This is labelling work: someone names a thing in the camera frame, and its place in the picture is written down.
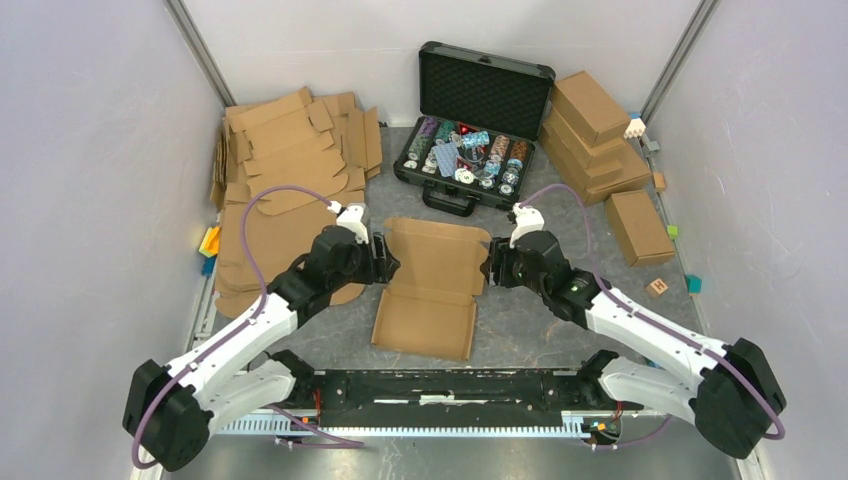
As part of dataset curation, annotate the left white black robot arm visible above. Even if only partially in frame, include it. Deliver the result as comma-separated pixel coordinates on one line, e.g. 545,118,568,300
122,226,401,471

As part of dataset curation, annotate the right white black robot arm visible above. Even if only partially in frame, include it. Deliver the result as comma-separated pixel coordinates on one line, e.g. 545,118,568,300
481,230,786,459

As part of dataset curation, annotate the single folded cardboard box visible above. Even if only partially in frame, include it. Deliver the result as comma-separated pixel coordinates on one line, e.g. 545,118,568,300
604,190,675,267

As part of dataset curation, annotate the stack of flat cardboard blanks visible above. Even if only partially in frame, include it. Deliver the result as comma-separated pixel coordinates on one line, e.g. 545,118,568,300
210,87,383,318

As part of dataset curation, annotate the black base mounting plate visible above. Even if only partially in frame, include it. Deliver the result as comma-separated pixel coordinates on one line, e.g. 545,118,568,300
281,368,619,428

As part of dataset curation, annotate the wooden letter H block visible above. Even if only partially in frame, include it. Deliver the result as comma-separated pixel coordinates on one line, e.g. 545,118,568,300
645,278,669,298

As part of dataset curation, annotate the black poker chip case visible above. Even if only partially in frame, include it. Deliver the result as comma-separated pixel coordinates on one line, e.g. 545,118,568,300
393,41,556,217

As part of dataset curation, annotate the orange yellow toy block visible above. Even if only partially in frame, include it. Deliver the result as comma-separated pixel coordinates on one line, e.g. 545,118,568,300
198,226,221,258

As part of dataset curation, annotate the small wooden cube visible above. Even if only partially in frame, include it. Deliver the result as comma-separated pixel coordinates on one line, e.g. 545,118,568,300
653,172,667,193

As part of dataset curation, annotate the teal cube block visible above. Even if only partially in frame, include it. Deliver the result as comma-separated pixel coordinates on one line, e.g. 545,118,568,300
684,274,703,295

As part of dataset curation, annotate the white blue toy brick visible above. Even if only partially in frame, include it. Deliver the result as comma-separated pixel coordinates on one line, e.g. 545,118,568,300
623,113,647,139

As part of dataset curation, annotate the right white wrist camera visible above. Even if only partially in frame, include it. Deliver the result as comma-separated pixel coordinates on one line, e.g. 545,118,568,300
509,203,545,248

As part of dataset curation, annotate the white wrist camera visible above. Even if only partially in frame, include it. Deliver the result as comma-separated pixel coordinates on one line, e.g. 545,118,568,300
509,203,545,248
327,201,370,244

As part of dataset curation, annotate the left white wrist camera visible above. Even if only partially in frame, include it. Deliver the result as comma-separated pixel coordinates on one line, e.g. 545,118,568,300
327,201,370,244

